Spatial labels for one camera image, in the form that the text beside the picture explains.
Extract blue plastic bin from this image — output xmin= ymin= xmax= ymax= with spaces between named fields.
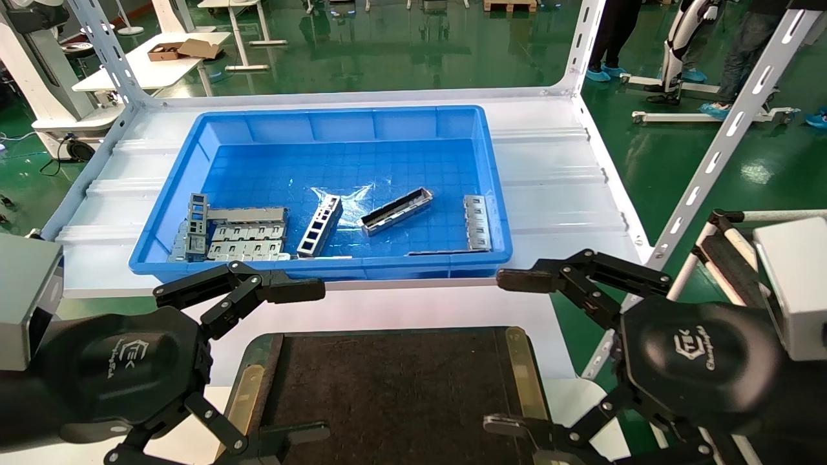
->
xmin=128 ymin=105 xmax=514 ymax=285

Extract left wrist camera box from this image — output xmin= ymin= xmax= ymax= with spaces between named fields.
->
xmin=0 ymin=232 xmax=64 ymax=373

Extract long grey metal channel part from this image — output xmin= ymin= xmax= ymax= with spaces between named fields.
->
xmin=358 ymin=187 xmax=434 ymax=238

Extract white work table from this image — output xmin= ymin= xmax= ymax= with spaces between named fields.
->
xmin=72 ymin=31 xmax=232 ymax=99

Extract white machine column base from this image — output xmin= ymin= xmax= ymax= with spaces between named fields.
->
xmin=0 ymin=0 xmax=125 ymax=162

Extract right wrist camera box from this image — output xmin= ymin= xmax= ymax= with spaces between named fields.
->
xmin=753 ymin=216 xmax=827 ymax=362

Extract grey metal part square holes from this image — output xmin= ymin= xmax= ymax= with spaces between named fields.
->
xmin=296 ymin=195 xmax=344 ymax=259

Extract person black trousers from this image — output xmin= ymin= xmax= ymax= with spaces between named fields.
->
xmin=585 ymin=0 xmax=643 ymax=83

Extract white floor frame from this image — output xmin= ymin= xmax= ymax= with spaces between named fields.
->
xmin=620 ymin=72 xmax=799 ymax=125

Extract clear plastic film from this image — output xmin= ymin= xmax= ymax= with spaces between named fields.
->
xmin=310 ymin=185 xmax=392 ymax=243

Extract white tube cart black pads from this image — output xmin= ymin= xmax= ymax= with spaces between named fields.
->
xmin=665 ymin=208 xmax=827 ymax=465

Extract person blue jeans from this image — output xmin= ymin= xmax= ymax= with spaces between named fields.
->
xmin=698 ymin=0 xmax=788 ymax=121

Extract black floor cable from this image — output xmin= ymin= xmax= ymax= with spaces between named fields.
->
xmin=39 ymin=132 xmax=79 ymax=176

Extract flat grey slotted metal part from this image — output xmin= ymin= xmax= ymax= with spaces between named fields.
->
xmin=463 ymin=194 xmax=493 ymax=252

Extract black container tray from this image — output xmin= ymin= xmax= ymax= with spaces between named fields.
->
xmin=220 ymin=326 xmax=550 ymax=465

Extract white black robot legs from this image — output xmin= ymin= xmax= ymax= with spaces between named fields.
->
xmin=646 ymin=0 xmax=722 ymax=105

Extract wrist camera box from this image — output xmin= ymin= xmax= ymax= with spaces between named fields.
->
xmin=753 ymin=216 xmax=827 ymax=362
xmin=0 ymin=232 xmax=64 ymax=373

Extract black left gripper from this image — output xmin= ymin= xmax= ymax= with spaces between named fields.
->
xmin=0 ymin=261 xmax=331 ymax=465

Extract stack of grey brackets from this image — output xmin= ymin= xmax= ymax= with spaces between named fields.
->
xmin=207 ymin=240 xmax=291 ymax=262

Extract upright grey metal frame part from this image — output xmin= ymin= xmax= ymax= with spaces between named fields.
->
xmin=186 ymin=192 xmax=209 ymax=260

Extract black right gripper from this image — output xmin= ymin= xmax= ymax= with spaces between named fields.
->
xmin=483 ymin=249 xmax=827 ymax=465

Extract grey slotted metal plate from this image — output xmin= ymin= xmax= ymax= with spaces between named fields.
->
xmin=210 ymin=223 xmax=287 ymax=243

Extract white metal shelf rack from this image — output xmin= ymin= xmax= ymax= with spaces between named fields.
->
xmin=40 ymin=0 xmax=808 ymax=382

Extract open cardboard box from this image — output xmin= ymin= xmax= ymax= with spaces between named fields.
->
xmin=147 ymin=39 xmax=221 ymax=63

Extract long grey metal bar part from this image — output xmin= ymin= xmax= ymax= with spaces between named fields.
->
xmin=207 ymin=207 xmax=289 ymax=225

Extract white desk with legs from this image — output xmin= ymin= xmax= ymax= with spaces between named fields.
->
xmin=197 ymin=0 xmax=289 ymax=72

